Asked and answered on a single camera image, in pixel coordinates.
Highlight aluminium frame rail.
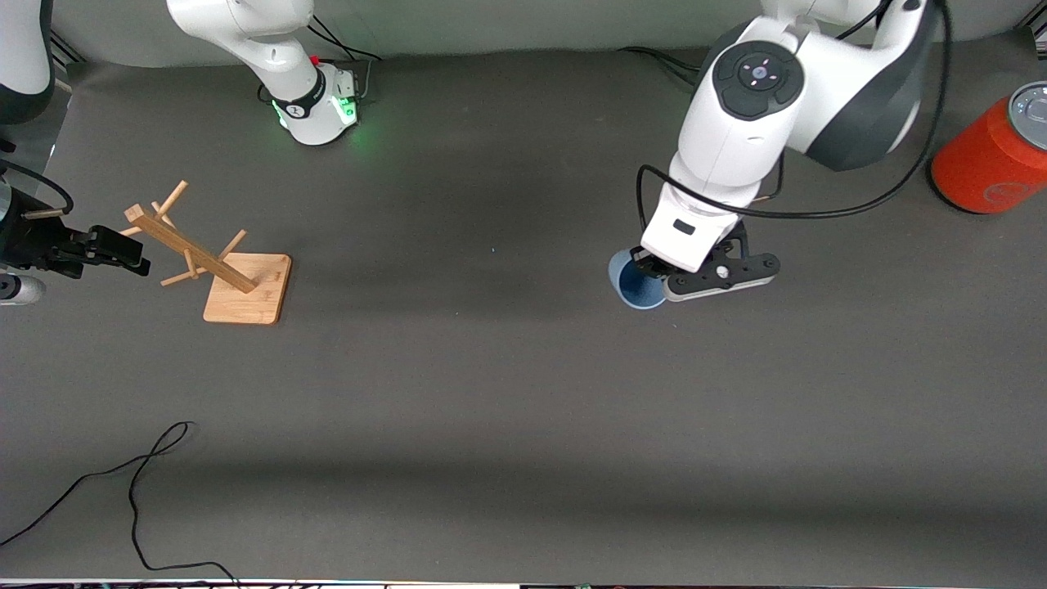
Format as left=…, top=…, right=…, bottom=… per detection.
left=49, top=31, right=84, bottom=68

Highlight light blue cup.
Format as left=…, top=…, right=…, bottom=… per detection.
left=608, top=248, right=673, bottom=311

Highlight black left arm base cables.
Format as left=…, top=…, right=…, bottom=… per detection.
left=618, top=46, right=706, bottom=88

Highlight black arm base cables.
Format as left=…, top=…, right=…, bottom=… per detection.
left=307, top=15, right=383, bottom=101
left=618, top=46, right=706, bottom=88

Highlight wooden mug tree stand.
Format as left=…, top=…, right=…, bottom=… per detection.
left=119, top=180, right=293, bottom=326

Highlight orange cylindrical can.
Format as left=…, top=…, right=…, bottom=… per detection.
left=930, top=80, right=1047, bottom=215

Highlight black right arm base cables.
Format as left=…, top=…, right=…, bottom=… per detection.
left=307, top=15, right=383, bottom=101

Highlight thin black loose cable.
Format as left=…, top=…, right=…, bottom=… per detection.
left=0, top=421, right=242, bottom=589

